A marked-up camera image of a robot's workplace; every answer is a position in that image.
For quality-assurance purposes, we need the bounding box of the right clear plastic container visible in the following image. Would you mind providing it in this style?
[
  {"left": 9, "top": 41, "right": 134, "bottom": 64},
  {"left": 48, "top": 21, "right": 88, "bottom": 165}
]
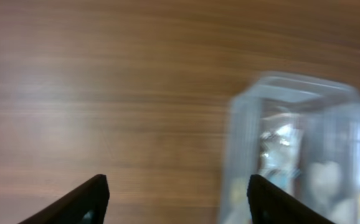
[{"left": 298, "top": 102, "right": 360, "bottom": 223}]

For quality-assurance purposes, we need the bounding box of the left clear plastic container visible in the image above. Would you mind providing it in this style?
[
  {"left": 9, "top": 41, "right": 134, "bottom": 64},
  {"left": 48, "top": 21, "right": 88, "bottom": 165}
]
[{"left": 219, "top": 71, "right": 360, "bottom": 223}]

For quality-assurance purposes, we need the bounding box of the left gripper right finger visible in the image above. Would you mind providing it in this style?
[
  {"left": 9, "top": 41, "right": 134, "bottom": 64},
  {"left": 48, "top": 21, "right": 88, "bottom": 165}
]
[{"left": 247, "top": 174, "right": 333, "bottom": 224}]

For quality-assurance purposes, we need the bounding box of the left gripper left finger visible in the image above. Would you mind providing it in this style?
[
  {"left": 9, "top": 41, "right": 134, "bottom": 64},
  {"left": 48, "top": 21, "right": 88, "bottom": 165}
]
[{"left": 20, "top": 174, "right": 110, "bottom": 224}]

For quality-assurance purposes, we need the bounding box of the clear plastic container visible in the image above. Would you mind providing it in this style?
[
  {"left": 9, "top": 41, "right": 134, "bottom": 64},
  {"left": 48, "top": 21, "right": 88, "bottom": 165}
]
[
  {"left": 298, "top": 102, "right": 360, "bottom": 223},
  {"left": 219, "top": 71, "right": 360, "bottom": 223}
]

